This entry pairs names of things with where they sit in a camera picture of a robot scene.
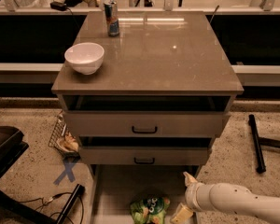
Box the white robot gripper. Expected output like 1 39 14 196
170 172 203 224

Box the green rice chip bag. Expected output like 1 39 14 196
130 197 171 224

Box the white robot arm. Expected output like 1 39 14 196
170 172 280 224

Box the open bottom drawer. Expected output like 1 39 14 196
89 165 199 224

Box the grey drawer cabinet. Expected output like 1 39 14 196
52 11 244 155

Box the black floor stand bar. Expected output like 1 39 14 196
248 114 280 174

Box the blue tape cross mark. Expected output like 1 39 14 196
53 157 80 185

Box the white ceramic bowl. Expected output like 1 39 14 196
64 42 105 75

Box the black chair base left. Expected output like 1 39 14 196
0 126 85 224

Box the blue silver energy drink can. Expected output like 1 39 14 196
104 0 119 36

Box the black power adapter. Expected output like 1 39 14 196
50 2 67 11

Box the middle drawer with black handle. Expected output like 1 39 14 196
79 147 209 165

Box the drawer with black handle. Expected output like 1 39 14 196
79 147 209 165
63 111 231 137

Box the top drawer with black handle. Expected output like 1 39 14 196
63 111 231 137

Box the wire basket with items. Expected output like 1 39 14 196
49 112 78 157

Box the black cable on floor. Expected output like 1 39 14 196
17 191 85 224

